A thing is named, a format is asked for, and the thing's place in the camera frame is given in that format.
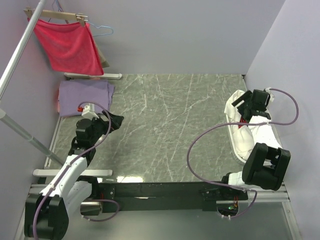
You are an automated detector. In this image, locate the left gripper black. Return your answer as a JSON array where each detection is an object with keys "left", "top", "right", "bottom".
[{"left": 89, "top": 109, "right": 124, "bottom": 145}]

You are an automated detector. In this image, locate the white t-shirt red print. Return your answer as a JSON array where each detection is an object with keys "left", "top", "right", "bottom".
[{"left": 223, "top": 88, "right": 282, "bottom": 161}]

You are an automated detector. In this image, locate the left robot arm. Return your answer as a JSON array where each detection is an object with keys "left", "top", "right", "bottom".
[{"left": 24, "top": 110, "right": 124, "bottom": 240}]

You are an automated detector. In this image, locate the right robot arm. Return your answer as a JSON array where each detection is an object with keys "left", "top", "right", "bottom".
[{"left": 219, "top": 89, "right": 291, "bottom": 200}]

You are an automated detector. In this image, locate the white laundry basket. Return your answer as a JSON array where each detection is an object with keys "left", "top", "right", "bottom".
[{"left": 227, "top": 116, "right": 282, "bottom": 164}]

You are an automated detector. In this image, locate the white rack foot rear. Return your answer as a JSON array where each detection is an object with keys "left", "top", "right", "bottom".
[{"left": 64, "top": 72, "right": 123, "bottom": 80}]

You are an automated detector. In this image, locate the white rack foot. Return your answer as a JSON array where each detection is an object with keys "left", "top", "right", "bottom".
[
  {"left": 32, "top": 169, "right": 113, "bottom": 178},
  {"left": 64, "top": 72, "right": 123, "bottom": 80}
]

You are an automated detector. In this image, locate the folded purple t-shirt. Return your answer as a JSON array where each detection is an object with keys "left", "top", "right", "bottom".
[{"left": 57, "top": 79, "right": 115, "bottom": 117}]

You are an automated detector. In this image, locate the red towel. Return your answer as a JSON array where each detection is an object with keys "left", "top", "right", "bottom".
[{"left": 34, "top": 19, "right": 104, "bottom": 76}]

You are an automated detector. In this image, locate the metal clothes rack pole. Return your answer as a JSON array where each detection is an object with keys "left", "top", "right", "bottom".
[{"left": 0, "top": 0, "right": 63, "bottom": 167}]

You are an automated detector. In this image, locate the white rack foot front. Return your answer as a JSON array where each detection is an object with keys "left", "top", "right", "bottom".
[{"left": 32, "top": 169, "right": 113, "bottom": 178}]

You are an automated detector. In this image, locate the black base beam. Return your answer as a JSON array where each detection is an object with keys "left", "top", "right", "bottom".
[{"left": 97, "top": 182, "right": 248, "bottom": 212}]

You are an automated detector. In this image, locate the wooden clip hanger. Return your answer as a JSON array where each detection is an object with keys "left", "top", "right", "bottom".
[{"left": 23, "top": 8, "right": 90, "bottom": 27}]

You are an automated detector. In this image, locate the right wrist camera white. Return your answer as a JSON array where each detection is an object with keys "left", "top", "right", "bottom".
[{"left": 264, "top": 87, "right": 275, "bottom": 102}]

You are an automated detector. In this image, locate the aluminium rail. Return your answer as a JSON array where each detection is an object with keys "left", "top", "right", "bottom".
[{"left": 26, "top": 183, "right": 291, "bottom": 205}]

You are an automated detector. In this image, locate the blue wire hanger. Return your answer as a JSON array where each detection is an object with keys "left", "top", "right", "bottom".
[{"left": 51, "top": 0, "right": 114, "bottom": 37}]

